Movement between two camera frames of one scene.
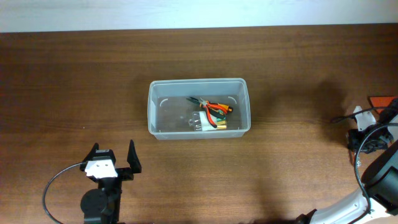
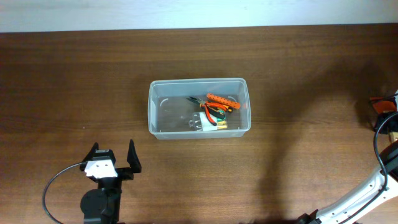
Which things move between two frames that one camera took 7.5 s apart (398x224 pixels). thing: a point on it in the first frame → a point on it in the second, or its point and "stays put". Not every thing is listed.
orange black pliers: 212,109 → 214,99
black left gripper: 123,173 stays put
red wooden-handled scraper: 380,101 stays put
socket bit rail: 354,152 → 213,98
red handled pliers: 207,105 stays put
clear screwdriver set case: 200,122 stays put
